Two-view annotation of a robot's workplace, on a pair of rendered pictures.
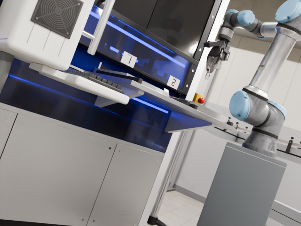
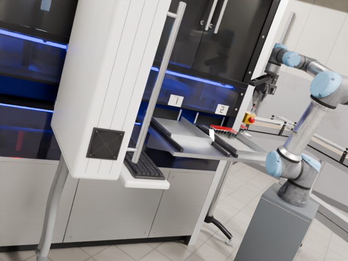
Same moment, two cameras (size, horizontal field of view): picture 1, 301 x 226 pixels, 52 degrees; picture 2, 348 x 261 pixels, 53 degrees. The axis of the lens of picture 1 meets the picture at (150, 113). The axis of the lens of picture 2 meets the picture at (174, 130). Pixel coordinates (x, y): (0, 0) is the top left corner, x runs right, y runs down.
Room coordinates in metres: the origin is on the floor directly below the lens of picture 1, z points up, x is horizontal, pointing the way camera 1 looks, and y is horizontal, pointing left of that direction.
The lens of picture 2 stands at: (-0.27, 0.08, 1.40)
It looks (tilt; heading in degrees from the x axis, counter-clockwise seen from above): 16 degrees down; 3
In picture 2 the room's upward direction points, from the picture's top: 18 degrees clockwise
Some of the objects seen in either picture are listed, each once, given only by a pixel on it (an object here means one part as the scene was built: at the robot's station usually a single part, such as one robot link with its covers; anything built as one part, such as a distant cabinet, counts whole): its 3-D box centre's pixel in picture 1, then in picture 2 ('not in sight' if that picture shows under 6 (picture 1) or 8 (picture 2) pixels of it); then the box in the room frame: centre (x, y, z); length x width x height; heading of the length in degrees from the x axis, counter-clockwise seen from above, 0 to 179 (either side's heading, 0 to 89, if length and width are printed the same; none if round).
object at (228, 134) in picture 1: (204, 118); (259, 125); (2.31, -0.39, 0.92); 0.69 x 0.15 x 0.16; 127
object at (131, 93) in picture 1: (117, 99); (165, 148); (1.47, 0.17, 0.79); 0.34 x 0.03 x 0.13; 37
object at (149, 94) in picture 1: (160, 101); (206, 140); (1.62, -0.02, 0.87); 0.70 x 0.48 x 0.02; 127
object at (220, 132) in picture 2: not in sight; (224, 132); (1.78, -0.12, 0.90); 0.18 x 0.02 x 0.05; 126
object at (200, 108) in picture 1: (189, 107); (235, 141); (1.69, -0.19, 0.90); 0.34 x 0.26 x 0.04; 36
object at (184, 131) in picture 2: (129, 83); (176, 127); (1.58, 0.15, 0.90); 0.34 x 0.26 x 0.04; 37
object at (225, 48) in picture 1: (221, 48); (267, 82); (1.71, -0.24, 1.27); 0.09 x 0.08 x 0.12; 127
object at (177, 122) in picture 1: (188, 128); not in sight; (1.77, -0.23, 0.79); 0.34 x 0.03 x 0.13; 37
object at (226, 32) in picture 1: (225, 34); (272, 68); (1.71, -0.23, 1.35); 0.08 x 0.08 x 0.05
